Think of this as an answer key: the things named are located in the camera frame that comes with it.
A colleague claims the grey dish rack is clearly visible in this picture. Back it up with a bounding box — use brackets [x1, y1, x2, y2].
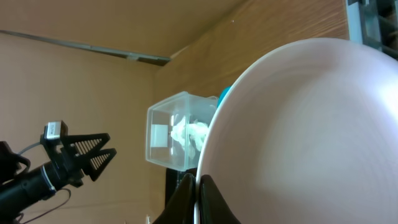
[345, 0, 397, 59]

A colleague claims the teal plastic tray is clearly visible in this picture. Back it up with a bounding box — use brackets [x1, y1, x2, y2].
[217, 86, 231, 107]

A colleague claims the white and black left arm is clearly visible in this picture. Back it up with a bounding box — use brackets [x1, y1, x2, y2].
[1, 133, 117, 223]

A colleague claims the black tray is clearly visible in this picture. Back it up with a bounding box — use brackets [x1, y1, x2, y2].
[165, 168, 185, 206]

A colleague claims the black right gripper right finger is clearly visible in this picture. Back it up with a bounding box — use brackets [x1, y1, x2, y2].
[199, 175, 241, 224]

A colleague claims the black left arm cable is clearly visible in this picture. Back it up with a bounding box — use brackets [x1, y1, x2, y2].
[17, 141, 72, 224]

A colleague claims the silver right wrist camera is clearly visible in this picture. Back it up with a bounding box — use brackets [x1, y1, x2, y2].
[44, 121, 68, 140]

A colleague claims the clear plastic bin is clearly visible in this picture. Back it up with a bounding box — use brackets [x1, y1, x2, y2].
[146, 91, 218, 171]

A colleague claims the white tissue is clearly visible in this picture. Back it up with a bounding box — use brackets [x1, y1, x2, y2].
[170, 116, 209, 159]

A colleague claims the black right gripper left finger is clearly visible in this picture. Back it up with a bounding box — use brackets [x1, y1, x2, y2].
[152, 173, 196, 224]

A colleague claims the large white plate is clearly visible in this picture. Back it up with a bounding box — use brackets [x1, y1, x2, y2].
[198, 38, 397, 223]

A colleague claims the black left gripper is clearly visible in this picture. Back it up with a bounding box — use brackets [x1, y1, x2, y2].
[40, 133, 117, 189]

